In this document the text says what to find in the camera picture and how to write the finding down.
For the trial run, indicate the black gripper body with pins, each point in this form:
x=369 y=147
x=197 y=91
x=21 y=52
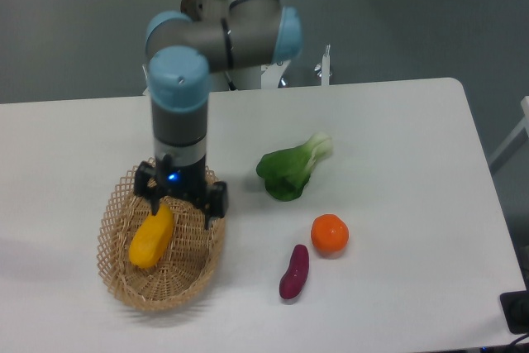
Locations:
x=184 y=182

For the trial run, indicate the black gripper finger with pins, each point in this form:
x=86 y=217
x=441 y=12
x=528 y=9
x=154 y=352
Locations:
x=147 y=187
x=215 y=203

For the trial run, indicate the yellow mango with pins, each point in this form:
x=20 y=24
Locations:
x=152 y=238

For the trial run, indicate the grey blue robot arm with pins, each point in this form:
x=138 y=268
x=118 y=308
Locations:
x=182 y=53

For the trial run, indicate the woven wicker basket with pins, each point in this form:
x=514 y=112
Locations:
x=181 y=273

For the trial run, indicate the green bok choy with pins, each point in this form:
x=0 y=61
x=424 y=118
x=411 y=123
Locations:
x=286 y=172

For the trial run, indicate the purple sweet potato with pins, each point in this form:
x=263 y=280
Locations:
x=295 y=276

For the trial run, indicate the orange fruit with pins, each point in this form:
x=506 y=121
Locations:
x=329 y=234

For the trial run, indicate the black device at table edge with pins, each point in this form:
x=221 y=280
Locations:
x=515 y=310

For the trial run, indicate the white frame at right edge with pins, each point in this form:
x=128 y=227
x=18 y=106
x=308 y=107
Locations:
x=512 y=143

